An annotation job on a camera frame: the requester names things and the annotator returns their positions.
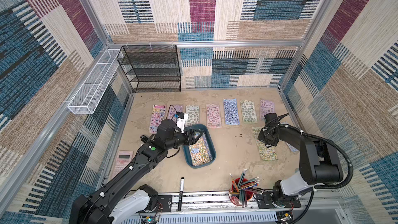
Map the pink cat sticker sheet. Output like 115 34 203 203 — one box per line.
149 105 166 133

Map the green dinosaur sticker sheet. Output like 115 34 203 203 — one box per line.
186 105 200 127

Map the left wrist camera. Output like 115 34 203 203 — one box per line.
175 112 189 133

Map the black marker pen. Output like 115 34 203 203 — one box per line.
177 177 184 212

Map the pink character sticker sheet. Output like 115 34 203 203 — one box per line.
260 99 275 120

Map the pink bonbon sticker sheet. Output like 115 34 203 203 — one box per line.
206 104 222 128

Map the white wire mesh basket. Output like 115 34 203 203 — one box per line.
68 49 119 115

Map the purple sticker sheet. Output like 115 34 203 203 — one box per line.
167 104 184 122

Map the red pencil cup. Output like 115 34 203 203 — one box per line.
229 178 254 206

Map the pastel sticker sheet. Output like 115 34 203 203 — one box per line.
286 143 299 152

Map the teal plastic storage box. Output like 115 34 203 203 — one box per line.
183 124 217 169

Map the panda sticker sheet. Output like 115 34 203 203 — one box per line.
189 134 212 167

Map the black wire shelf rack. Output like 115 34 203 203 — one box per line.
117 45 182 93

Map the green frog sticker sheet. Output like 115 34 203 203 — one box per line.
240 100 258 123

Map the pink calculator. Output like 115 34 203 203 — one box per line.
109 150 134 179

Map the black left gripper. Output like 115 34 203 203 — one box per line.
165 129 204 152

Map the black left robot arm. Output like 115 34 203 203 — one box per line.
69 119 203 224

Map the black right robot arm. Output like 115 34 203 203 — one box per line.
258 113 348 207

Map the black corrugated cable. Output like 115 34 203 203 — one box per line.
264 113 354 224

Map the blue penguin sticker sheet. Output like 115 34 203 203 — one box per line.
223 99 240 125

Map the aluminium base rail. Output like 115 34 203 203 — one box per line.
83 189 343 224

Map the green house sticker sheet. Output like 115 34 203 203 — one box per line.
252 127 278 161

